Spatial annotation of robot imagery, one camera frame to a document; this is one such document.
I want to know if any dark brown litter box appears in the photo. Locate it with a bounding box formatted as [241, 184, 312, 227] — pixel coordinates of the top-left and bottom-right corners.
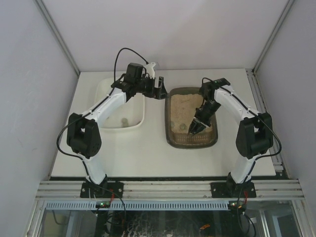
[164, 87, 218, 149]

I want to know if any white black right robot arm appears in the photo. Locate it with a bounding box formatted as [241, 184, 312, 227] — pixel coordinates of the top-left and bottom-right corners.
[188, 78, 274, 185]

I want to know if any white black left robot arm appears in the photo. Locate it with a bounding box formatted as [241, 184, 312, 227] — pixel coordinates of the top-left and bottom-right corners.
[66, 62, 167, 185]

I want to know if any grey-green litter clump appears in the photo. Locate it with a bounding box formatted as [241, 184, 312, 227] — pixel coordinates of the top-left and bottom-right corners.
[121, 118, 128, 124]
[179, 124, 186, 130]

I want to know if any white plastic tub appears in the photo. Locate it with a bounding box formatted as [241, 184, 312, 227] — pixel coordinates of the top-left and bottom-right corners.
[94, 78, 145, 130]

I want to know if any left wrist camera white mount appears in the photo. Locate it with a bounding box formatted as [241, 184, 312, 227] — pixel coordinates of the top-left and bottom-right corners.
[144, 62, 158, 79]

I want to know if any black left camera cable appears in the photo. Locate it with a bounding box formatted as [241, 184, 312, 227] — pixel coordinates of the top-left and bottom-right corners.
[113, 47, 149, 82]

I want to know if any black camera cable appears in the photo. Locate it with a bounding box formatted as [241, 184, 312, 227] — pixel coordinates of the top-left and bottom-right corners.
[113, 47, 149, 82]
[256, 116, 282, 198]

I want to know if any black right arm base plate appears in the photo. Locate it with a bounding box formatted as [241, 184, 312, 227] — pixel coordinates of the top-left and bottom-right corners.
[210, 182, 257, 198]

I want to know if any black right camera cable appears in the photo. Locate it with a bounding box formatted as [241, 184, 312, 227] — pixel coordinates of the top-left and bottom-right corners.
[256, 116, 282, 198]

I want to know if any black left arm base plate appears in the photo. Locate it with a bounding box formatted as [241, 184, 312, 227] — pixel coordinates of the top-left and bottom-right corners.
[80, 181, 124, 198]

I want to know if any aluminium frame post left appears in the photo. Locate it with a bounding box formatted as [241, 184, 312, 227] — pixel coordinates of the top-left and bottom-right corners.
[33, 0, 80, 77]

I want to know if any aluminium frame post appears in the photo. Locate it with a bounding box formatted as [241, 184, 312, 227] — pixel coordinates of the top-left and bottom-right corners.
[33, 0, 80, 77]
[252, 0, 296, 74]

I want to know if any aluminium frame post right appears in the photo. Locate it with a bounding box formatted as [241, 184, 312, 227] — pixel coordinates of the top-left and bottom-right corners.
[252, 0, 296, 74]

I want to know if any aluminium front rail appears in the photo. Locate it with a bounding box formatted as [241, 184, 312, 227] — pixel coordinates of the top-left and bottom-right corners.
[36, 180, 304, 200]

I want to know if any grey slotted cable duct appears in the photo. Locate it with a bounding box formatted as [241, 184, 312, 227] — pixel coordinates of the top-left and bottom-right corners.
[46, 200, 229, 211]

